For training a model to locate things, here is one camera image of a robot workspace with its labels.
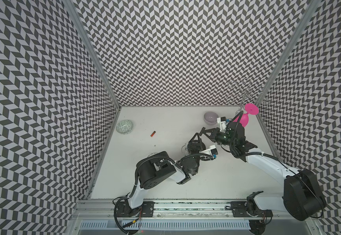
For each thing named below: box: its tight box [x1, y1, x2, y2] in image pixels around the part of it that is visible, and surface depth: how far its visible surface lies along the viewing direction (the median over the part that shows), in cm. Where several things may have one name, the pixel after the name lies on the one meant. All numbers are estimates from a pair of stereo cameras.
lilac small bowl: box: [203, 111, 220, 126], surface depth 108 cm
